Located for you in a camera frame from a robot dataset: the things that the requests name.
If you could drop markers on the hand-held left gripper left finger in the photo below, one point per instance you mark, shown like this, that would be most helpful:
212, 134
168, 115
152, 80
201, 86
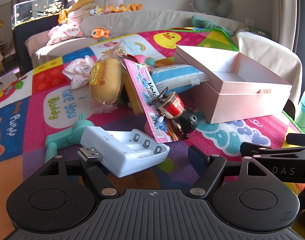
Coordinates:
92, 172

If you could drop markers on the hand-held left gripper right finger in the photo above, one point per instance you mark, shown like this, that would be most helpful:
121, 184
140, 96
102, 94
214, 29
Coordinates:
198, 158

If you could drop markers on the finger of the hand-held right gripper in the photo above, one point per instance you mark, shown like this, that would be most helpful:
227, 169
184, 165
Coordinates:
298, 139
252, 148

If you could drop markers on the pink cardboard box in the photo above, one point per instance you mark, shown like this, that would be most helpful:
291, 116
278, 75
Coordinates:
247, 100

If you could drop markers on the blue white plastic pack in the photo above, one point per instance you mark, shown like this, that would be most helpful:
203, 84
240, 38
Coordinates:
176, 76

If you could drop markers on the teal plastic toy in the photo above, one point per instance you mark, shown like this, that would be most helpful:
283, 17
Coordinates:
75, 133

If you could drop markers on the white battery charger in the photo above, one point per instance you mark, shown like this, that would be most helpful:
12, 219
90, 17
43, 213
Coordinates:
132, 152

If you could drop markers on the red wooden doll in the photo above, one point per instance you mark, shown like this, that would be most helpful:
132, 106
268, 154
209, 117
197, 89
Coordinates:
176, 106

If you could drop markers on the yellow flat box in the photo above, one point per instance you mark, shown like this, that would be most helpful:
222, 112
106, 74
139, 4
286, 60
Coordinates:
133, 95

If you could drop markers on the pink blister card pack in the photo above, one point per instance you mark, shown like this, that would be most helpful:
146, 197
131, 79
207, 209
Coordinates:
142, 85

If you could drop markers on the packaged yellow bread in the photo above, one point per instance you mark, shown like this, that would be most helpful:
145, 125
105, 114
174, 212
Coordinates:
106, 80

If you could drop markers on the colourful printed play mat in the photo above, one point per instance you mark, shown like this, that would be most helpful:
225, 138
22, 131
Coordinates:
42, 85

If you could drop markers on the pink white crumpled cloth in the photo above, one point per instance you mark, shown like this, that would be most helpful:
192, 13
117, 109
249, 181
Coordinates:
78, 71

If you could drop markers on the teal round toy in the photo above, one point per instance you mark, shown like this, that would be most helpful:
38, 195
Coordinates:
150, 61

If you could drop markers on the digital clock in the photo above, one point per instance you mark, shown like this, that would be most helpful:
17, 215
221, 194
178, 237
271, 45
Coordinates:
261, 32

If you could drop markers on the pink round toy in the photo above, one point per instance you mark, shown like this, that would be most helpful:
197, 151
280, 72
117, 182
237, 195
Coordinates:
137, 58

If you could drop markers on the teal plush toy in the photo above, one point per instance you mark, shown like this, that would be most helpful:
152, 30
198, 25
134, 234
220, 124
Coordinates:
207, 24

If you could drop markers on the orange fish toy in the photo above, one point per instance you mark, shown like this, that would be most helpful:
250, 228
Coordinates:
99, 33

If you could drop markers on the pink plush doll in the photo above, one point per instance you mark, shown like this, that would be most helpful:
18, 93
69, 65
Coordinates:
63, 33

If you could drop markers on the beige sofa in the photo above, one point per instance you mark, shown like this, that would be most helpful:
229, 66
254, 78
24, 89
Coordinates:
147, 20

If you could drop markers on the grey neck pillow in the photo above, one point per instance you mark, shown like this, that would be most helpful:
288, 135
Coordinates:
212, 2

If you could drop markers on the yellow long-eared plush toy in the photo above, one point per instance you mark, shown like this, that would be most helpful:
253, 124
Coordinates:
80, 8

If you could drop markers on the glass fish tank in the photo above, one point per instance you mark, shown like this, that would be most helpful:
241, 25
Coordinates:
37, 10

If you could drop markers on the white paper card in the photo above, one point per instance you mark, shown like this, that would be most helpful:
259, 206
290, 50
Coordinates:
114, 0

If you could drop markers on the wall socket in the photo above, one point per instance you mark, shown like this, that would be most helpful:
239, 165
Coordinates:
249, 23

